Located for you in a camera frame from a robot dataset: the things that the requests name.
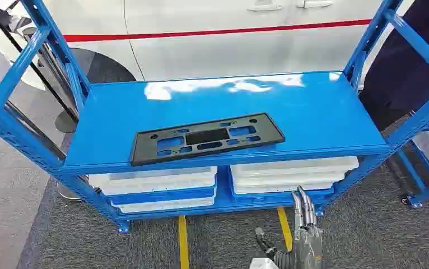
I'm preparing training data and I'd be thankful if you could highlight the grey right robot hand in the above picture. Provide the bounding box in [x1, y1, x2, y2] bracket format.
[255, 185, 325, 269]

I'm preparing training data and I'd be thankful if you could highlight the yellow floor tape strip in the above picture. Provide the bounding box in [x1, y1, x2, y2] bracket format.
[177, 215, 190, 269]
[277, 207, 294, 252]

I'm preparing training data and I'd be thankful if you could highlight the dark grey floor mat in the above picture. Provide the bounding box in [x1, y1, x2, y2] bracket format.
[16, 126, 429, 269]

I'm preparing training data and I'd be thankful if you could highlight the small blue metal rack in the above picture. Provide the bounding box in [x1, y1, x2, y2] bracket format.
[396, 111, 429, 208]

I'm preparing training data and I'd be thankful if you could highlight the blue metal shelf rack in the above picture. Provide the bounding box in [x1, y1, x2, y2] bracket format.
[0, 0, 429, 235]

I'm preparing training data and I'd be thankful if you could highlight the person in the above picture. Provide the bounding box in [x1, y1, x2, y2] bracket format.
[359, 0, 429, 131]

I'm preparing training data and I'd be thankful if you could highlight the white car with red stripe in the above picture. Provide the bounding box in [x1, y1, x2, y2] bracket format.
[0, 0, 416, 92]

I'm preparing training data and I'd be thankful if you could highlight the round silver stand base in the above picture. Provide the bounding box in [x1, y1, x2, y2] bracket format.
[55, 180, 86, 202]

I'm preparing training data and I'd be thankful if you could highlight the black barrier belt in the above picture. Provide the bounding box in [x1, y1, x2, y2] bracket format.
[0, 72, 67, 161]

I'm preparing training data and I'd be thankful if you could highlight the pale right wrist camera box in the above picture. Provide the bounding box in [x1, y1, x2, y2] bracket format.
[249, 257, 279, 269]

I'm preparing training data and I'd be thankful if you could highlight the black plastic licence plate bracket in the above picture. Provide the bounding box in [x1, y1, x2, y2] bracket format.
[130, 113, 286, 167]

